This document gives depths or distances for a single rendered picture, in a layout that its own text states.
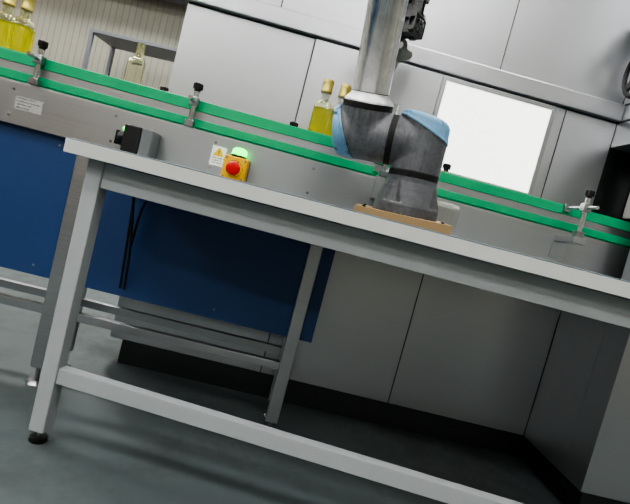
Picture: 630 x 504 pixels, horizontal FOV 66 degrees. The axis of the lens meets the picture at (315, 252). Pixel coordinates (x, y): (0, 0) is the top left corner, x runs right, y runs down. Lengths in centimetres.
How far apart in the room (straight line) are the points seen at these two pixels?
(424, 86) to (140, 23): 437
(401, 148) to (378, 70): 17
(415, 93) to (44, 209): 128
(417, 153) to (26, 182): 116
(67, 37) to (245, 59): 444
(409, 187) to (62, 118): 104
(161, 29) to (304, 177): 441
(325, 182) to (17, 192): 92
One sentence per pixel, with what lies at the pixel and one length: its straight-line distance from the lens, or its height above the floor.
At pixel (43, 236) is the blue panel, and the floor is 45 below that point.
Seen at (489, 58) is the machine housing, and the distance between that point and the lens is 199.
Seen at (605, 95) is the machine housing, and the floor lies 142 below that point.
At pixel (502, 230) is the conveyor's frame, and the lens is 170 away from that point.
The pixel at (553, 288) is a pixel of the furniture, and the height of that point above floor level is 70.
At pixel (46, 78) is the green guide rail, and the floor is 91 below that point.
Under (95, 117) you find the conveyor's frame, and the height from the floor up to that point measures 84.
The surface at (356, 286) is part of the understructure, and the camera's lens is 181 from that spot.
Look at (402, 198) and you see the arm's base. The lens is 109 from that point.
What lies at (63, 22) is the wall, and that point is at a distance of 626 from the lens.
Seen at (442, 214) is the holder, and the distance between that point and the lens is 135.
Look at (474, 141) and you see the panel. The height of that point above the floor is 112.
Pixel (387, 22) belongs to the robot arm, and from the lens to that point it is 113.
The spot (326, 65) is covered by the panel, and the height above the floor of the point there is 124.
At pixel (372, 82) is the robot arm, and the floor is 103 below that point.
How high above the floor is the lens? 71
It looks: 4 degrees down
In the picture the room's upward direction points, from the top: 15 degrees clockwise
